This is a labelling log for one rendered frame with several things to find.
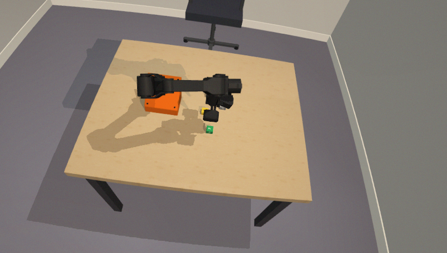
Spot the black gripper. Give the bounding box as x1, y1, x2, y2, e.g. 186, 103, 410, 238
203, 94, 221, 122

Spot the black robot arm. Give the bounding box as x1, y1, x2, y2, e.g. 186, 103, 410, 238
137, 73, 242, 109

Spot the green block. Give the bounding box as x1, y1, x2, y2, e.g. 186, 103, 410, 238
206, 125, 213, 134

